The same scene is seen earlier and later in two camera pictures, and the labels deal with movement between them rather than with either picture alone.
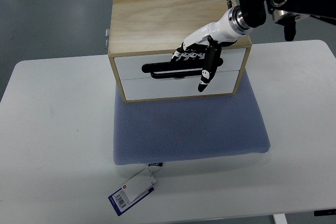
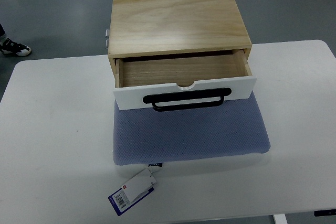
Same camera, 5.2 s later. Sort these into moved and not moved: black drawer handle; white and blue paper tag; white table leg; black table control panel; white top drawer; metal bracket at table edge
Moved: white top drawer; black drawer handle
Not moved: metal bracket at table edge; black table control panel; white and blue paper tag; white table leg
